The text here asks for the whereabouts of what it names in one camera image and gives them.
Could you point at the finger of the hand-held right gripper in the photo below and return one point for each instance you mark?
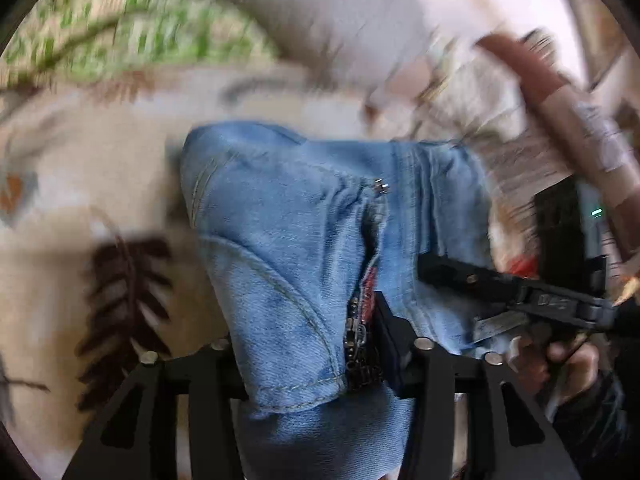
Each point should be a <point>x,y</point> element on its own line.
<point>465,272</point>

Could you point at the leaf printed beige blanket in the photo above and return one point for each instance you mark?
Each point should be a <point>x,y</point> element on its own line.
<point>75,185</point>

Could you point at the green white patterned cloth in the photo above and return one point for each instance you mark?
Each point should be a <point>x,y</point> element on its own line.
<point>150,35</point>

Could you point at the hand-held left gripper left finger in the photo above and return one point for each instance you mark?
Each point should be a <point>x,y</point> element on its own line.
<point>205,385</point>

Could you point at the blue denim pants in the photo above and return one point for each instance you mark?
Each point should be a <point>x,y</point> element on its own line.
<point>280,220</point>

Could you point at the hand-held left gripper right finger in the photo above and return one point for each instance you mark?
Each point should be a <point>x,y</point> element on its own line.
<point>392,332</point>

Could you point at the person's right hand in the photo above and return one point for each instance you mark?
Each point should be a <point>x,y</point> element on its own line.
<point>540,365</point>

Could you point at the person's right forearm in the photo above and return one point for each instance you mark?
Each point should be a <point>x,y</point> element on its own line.
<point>595,435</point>

